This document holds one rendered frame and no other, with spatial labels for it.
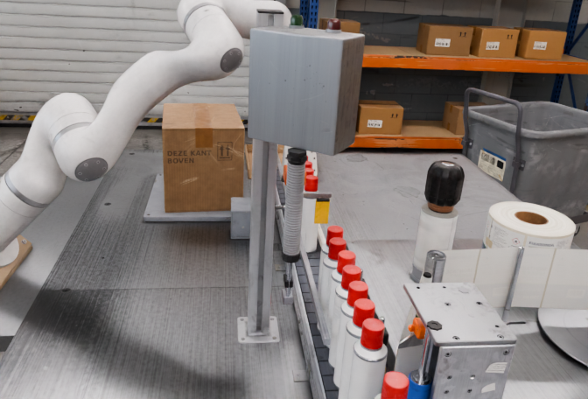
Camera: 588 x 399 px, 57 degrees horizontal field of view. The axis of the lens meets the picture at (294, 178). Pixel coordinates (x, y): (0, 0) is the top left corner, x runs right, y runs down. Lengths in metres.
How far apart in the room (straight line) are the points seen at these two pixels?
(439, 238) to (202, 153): 0.74
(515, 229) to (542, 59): 4.20
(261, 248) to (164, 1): 4.35
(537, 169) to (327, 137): 2.61
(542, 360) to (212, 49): 0.91
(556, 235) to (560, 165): 2.19
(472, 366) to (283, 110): 0.48
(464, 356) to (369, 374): 0.17
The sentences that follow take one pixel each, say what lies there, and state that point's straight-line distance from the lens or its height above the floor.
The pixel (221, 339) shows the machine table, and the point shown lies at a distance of 1.20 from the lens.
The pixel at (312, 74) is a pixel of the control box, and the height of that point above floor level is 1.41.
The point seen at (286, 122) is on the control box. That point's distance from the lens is 0.91.
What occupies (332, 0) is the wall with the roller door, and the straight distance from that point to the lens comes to 5.47.
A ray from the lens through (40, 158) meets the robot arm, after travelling 1.37.
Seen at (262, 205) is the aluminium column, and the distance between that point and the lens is 1.06.
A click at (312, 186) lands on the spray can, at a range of 1.34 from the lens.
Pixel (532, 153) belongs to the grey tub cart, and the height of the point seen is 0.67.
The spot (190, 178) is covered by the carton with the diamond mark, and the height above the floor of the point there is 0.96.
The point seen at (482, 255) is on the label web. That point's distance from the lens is 1.17.
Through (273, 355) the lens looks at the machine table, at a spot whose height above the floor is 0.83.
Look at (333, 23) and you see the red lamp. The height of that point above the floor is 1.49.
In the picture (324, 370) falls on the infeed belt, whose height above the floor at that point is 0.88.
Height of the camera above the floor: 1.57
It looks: 21 degrees down
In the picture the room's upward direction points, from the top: 3 degrees clockwise
